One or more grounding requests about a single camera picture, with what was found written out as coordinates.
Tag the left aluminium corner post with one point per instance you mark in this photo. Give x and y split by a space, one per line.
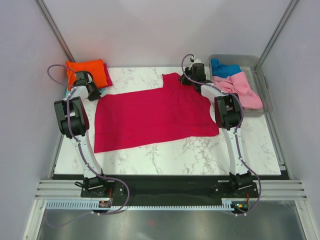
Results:
44 10

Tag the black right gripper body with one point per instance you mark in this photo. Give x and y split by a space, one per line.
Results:
188 79

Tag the white slotted cable duct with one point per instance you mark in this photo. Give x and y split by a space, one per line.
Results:
99 205

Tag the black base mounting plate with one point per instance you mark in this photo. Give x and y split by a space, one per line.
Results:
166 190

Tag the right aluminium corner post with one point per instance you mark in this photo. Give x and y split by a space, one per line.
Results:
278 29

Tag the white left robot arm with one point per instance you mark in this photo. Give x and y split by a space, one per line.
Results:
73 122

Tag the aluminium frame rail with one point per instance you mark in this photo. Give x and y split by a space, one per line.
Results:
271 190

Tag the aluminium corner post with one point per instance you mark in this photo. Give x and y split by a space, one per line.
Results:
44 10
278 29

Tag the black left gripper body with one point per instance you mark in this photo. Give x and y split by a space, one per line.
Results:
92 84

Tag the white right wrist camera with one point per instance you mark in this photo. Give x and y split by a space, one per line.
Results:
195 60

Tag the folded teal t shirt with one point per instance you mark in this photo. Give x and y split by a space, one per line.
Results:
68 90

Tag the grey plastic bin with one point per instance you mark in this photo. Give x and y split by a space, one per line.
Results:
253 70

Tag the folded magenta t shirt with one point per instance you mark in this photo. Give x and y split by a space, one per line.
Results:
108 78

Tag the magenta red t shirt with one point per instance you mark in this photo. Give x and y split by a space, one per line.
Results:
172 112

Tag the folded orange t shirt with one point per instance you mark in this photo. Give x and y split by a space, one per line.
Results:
95 67

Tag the light pink t shirt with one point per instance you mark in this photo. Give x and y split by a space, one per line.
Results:
238 84

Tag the blue t shirt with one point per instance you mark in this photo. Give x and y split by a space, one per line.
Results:
223 70

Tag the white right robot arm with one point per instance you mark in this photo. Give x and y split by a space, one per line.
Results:
228 114

